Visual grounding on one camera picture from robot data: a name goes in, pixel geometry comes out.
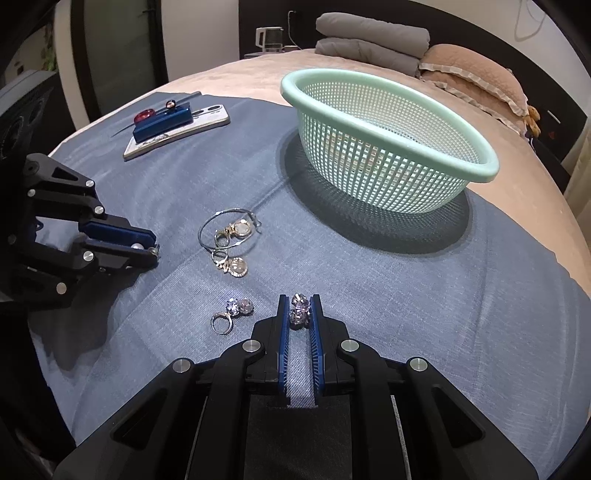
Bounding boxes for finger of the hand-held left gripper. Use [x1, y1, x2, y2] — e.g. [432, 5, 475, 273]
[22, 154, 157, 246]
[10, 216, 161, 310]

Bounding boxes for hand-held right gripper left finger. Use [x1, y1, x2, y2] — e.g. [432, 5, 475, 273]
[53, 294, 291, 480]

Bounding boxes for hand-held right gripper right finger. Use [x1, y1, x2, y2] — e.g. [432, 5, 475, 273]
[309, 294, 542, 480]

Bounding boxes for purple crystal earring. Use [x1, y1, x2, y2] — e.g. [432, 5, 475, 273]
[211, 298, 256, 334]
[287, 292, 311, 329]

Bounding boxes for hoop earring with round pendant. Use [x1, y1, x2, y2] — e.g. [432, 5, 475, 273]
[198, 209, 265, 254]
[210, 249, 250, 278]

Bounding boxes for thin dark hair stick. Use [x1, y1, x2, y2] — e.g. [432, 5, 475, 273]
[111, 90, 204, 138]

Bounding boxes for blue denim cloth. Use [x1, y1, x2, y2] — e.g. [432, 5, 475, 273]
[28, 90, 591, 480]

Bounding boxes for dark framed mirror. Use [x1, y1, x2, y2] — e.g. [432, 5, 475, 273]
[69, 0, 168, 121]

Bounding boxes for blue rectangular box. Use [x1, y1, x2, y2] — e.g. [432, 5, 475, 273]
[132, 105, 193, 141]

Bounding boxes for green plastic mesh basket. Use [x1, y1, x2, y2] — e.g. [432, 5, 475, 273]
[281, 68, 500, 214]

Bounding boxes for beige bed sheet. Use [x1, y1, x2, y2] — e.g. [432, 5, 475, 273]
[46, 46, 579, 287]

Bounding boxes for glass kettle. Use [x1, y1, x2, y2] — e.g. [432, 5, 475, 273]
[255, 26, 284, 52]

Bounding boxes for folded grey blanket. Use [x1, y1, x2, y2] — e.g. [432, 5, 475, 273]
[315, 38, 428, 77]
[316, 12, 431, 58]

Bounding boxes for brown ruffled pillow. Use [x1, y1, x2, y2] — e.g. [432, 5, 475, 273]
[418, 44, 532, 139]

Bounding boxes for dark headboard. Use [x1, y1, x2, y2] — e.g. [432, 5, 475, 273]
[508, 28, 591, 195]

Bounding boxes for white wall cable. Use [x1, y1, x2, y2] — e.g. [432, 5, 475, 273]
[514, 0, 546, 41]

